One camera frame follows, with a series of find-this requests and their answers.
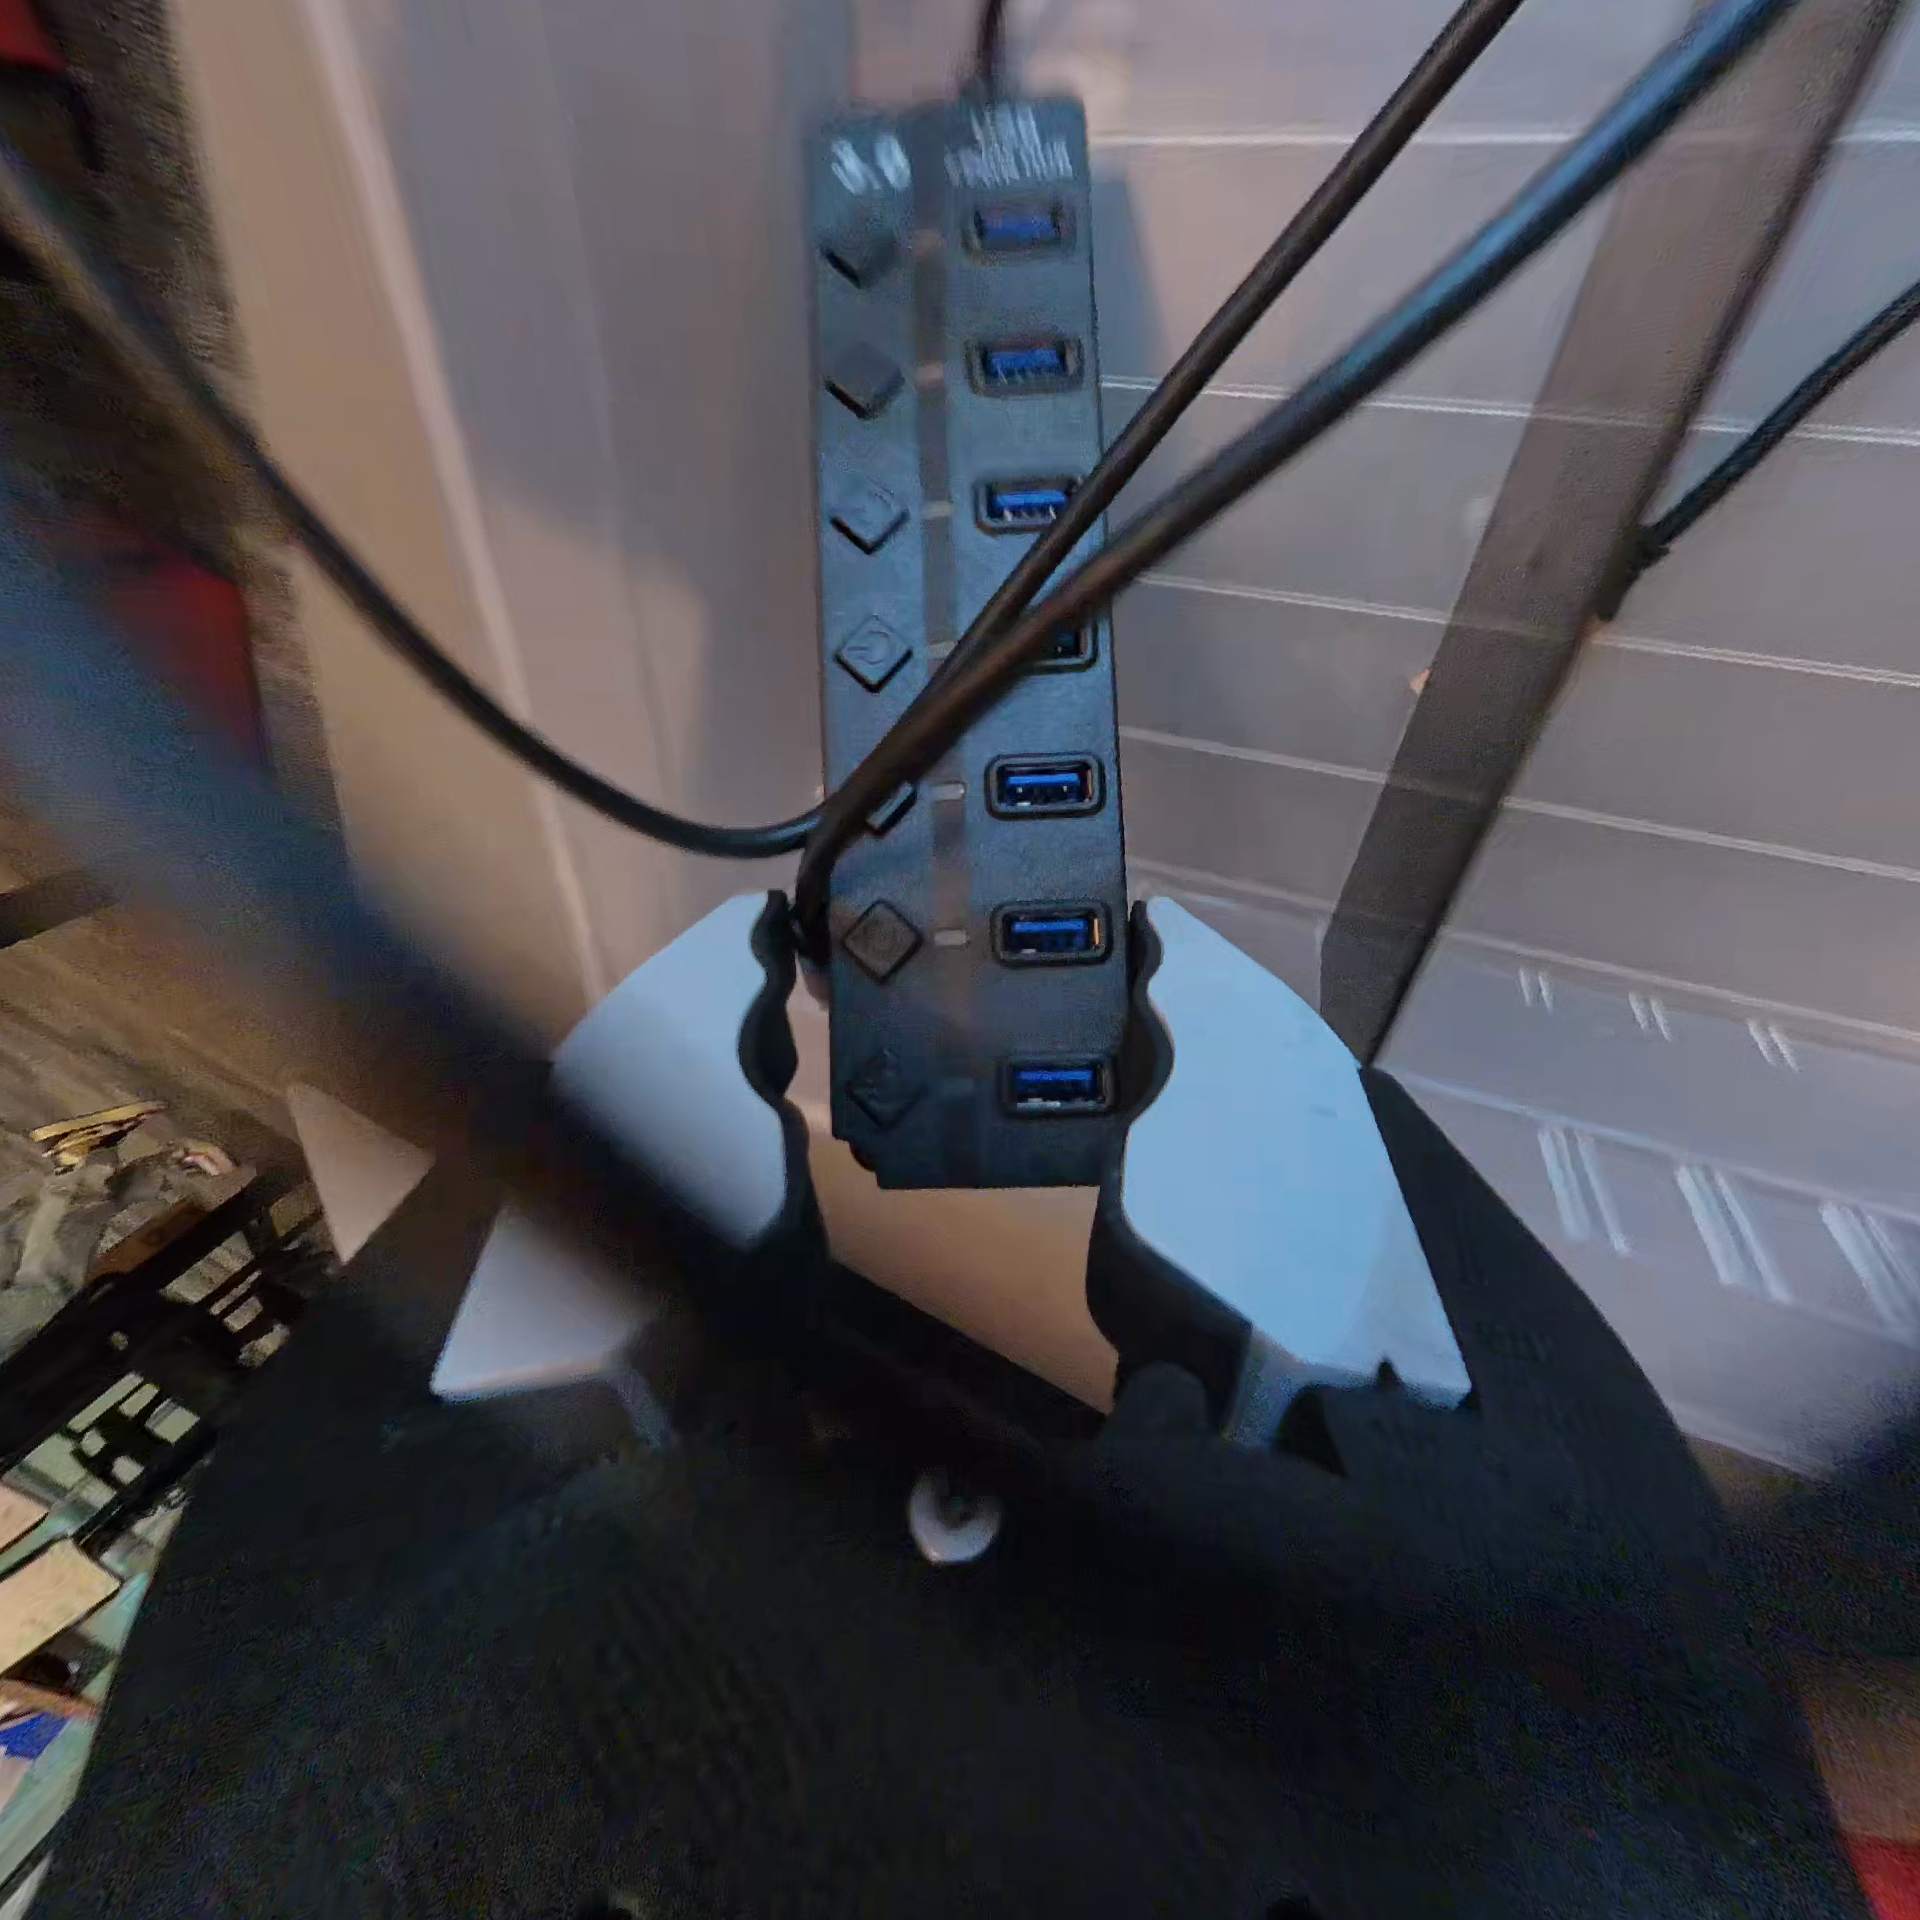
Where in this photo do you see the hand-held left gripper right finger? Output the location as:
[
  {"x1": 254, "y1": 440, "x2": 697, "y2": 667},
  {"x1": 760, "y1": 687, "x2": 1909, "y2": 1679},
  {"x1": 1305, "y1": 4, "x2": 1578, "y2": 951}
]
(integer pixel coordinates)
[{"x1": 1085, "y1": 896, "x2": 1471, "y2": 1420}]

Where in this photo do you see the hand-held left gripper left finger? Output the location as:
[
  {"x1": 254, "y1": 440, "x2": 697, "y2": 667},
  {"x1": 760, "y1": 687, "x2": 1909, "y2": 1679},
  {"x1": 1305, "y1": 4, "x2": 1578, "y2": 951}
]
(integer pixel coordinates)
[{"x1": 433, "y1": 890, "x2": 830, "y2": 1402}]

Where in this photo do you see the grey multi-port usb hub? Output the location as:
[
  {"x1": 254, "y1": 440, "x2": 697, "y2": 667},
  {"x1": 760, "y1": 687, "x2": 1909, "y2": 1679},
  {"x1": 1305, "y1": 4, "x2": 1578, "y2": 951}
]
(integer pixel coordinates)
[{"x1": 802, "y1": 93, "x2": 1132, "y2": 1193}]

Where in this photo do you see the long black hub cable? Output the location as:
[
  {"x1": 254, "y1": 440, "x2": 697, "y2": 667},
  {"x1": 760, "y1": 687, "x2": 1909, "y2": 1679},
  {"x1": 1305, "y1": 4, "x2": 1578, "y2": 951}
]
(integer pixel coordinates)
[{"x1": 0, "y1": 0, "x2": 1802, "y2": 865}]

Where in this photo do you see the clear plastic bin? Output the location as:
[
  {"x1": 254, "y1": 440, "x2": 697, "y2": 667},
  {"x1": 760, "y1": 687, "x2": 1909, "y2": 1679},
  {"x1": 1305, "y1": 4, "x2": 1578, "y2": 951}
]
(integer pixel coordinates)
[{"x1": 166, "y1": 0, "x2": 1920, "y2": 1477}]

